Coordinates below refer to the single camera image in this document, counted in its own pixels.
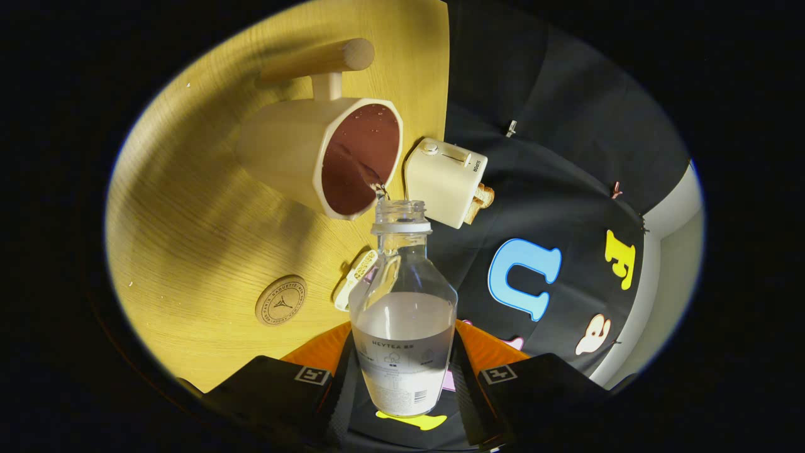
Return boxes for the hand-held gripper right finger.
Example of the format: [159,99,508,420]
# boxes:
[448,320,611,450]

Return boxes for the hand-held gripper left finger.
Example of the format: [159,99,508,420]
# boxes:
[201,321,360,450]

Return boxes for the round wooden coaster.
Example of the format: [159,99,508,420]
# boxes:
[255,275,308,327]

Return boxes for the clear juice bottle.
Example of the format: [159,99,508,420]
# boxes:
[349,200,458,417]

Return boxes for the beige cup with wooden handle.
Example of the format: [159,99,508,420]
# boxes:
[236,38,404,221]

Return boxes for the wooden table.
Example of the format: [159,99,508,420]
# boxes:
[104,0,450,394]

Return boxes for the cream toaster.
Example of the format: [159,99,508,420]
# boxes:
[404,137,489,230]

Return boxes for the black backdrop cloth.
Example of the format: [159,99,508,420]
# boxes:
[343,0,692,450]

